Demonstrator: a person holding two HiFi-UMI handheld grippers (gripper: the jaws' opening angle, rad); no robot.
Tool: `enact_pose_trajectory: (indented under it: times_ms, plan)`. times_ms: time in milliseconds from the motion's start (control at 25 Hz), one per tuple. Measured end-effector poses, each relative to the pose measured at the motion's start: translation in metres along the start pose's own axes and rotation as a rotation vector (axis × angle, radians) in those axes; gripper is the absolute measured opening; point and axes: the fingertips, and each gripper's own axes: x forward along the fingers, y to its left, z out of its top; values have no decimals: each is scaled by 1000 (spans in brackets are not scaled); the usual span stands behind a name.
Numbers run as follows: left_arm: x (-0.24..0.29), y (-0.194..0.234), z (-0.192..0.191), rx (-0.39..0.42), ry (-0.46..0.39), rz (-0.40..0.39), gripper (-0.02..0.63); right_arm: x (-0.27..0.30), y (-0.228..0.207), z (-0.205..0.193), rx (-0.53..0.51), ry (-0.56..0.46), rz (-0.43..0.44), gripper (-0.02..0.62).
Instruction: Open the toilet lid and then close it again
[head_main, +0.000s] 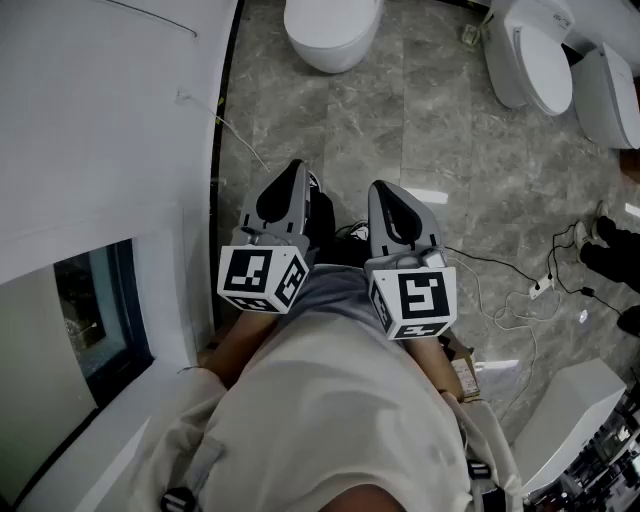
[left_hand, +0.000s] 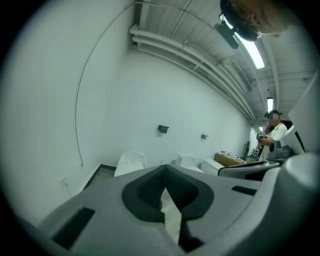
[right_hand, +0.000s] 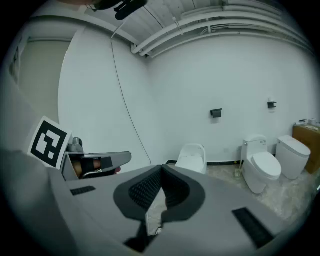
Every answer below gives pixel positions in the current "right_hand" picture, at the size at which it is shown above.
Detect person's left hand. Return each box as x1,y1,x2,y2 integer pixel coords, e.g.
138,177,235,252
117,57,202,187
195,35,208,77
71,157,122,180

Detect black head-mounted camera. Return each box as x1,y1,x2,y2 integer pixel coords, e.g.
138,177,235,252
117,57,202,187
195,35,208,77
114,0,148,21

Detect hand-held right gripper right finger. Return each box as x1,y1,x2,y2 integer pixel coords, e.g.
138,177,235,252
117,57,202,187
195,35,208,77
149,163,285,256

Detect black baseboard strip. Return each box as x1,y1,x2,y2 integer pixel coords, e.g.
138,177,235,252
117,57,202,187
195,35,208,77
166,159,243,167

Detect white tankless toilet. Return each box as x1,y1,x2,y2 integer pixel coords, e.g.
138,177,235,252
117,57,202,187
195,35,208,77
275,134,312,180

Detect thin black wall cable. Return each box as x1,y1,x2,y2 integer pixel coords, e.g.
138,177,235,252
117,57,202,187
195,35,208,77
110,29,152,165

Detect white ceiling pipes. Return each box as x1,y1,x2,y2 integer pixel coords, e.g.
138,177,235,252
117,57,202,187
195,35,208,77
131,4,313,58

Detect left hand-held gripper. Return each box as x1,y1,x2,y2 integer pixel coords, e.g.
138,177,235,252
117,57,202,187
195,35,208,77
27,115,133,181

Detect white compact toilet body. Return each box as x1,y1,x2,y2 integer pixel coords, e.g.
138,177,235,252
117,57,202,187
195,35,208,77
174,143,208,175

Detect person's cream grey shirt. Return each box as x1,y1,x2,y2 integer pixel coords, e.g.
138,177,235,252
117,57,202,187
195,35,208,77
4,147,85,256

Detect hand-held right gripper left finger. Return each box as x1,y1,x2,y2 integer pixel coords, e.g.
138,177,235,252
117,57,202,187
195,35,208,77
49,163,165,256

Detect pale door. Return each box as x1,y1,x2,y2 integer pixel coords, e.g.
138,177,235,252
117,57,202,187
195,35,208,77
18,37,75,121

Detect brown cardboard box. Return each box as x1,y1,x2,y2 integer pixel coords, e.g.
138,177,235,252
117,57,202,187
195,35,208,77
291,124,320,175

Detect white one-piece toilet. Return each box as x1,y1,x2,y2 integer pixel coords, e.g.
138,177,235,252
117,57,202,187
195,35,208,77
241,134,283,195

